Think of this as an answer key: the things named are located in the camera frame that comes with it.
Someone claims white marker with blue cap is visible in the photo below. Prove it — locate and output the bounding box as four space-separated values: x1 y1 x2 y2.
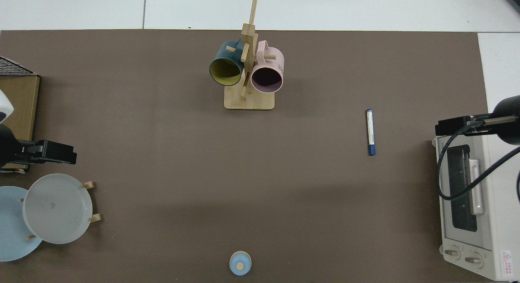
366 109 376 156

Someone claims wooden plate rack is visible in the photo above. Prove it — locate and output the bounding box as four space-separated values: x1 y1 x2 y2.
19 181 102 240

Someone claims grey plate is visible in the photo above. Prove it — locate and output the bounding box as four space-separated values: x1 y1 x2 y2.
22 173 93 245

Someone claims light blue plate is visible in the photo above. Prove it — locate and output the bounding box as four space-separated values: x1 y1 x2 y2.
0 186 43 262

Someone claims pale toaster oven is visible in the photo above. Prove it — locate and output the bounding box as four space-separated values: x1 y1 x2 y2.
431 131 520 282

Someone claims brown table cloth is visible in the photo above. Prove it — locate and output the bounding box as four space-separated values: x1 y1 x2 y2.
0 29 490 283

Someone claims pink cup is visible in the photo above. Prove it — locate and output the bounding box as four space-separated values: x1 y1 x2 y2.
250 40 284 94

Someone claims dark teal cup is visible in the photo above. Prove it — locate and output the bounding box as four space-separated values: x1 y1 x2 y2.
209 40 245 87

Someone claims wooden cup stand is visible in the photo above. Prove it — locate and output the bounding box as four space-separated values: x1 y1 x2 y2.
224 0 275 111

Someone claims wire basket with wooden floor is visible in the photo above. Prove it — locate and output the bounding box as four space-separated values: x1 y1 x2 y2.
0 56 41 174

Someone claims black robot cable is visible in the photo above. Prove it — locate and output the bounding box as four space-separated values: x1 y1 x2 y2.
437 120 520 201

